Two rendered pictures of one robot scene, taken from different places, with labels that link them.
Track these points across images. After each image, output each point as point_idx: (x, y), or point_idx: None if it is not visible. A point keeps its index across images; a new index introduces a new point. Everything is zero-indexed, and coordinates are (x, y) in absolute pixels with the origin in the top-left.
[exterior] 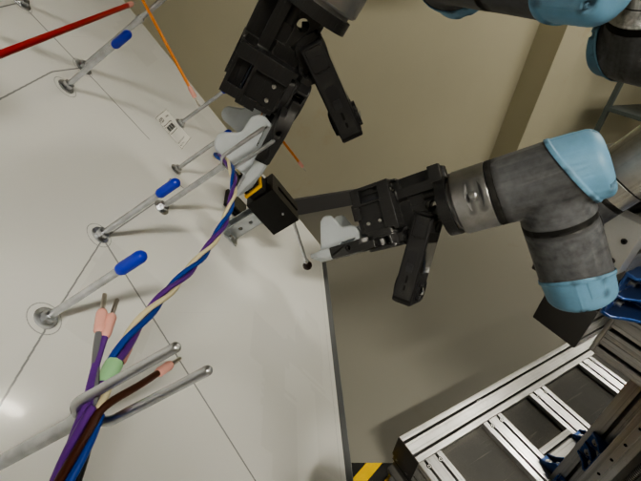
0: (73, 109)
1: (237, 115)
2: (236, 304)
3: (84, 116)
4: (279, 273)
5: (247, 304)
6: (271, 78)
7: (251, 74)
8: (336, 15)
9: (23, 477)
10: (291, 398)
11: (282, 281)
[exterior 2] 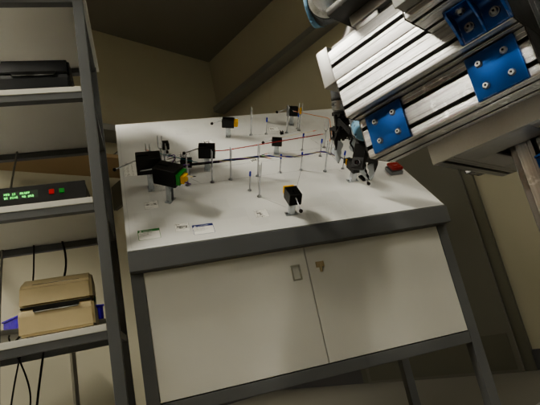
0: (317, 158)
1: (350, 147)
2: (329, 187)
3: (319, 159)
4: (369, 193)
5: (334, 189)
6: (335, 131)
7: (332, 132)
8: (337, 111)
9: (263, 178)
10: (325, 203)
11: (368, 194)
